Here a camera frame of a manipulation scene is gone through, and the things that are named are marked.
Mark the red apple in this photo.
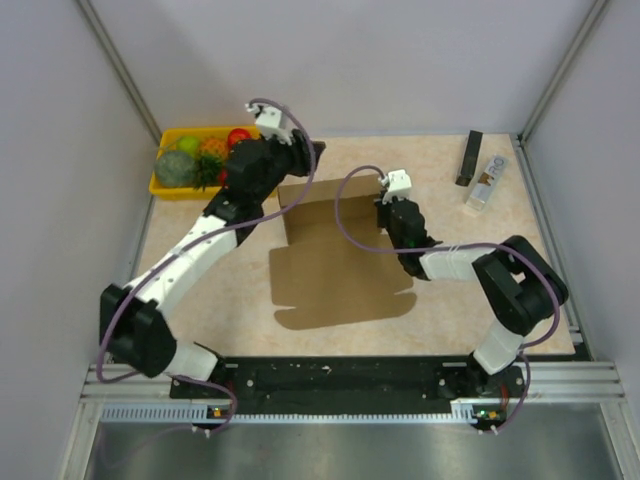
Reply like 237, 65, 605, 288
227, 128, 252, 147
218, 170, 228, 186

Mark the aluminium frame rail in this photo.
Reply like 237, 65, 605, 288
61, 356, 639, 479

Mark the red apple back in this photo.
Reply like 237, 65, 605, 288
227, 128, 252, 147

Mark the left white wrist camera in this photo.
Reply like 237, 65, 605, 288
245, 100, 293, 145

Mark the brown cardboard box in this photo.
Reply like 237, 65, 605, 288
269, 175, 417, 330

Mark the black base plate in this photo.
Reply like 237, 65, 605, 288
169, 356, 525, 415

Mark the purple cable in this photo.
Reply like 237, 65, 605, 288
96, 97, 319, 434
333, 165, 561, 434

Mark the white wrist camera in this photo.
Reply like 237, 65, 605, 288
379, 169, 412, 204
245, 100, 293, 145

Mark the yellow plastic tray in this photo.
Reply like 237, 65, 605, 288
149, 125, 259, 200

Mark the green melon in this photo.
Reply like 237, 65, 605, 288
154, 150, 196, 188

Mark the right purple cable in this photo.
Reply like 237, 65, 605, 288
333, 165, 561, 434

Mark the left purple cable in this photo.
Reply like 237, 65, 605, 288
96, 97, 319, 434

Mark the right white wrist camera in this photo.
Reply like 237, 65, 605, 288
379, 169, 412, 204

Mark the red apple front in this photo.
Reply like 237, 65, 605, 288
218, 170, 228, 186

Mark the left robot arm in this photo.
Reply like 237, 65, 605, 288
99, 130, 326, 397

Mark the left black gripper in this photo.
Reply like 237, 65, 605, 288
254, 129, 325, 203

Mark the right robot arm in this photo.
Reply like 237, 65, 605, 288
374, 199, 569, 398

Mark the black carton box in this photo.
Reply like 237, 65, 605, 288
455, 130, 484, 187

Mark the orange pineapple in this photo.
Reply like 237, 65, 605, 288
198, 137, 230, 162

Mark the white silver carton box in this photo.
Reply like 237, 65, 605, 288
465, 155, 510, 212

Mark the green apple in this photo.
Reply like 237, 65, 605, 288
175, 136, 201, 157

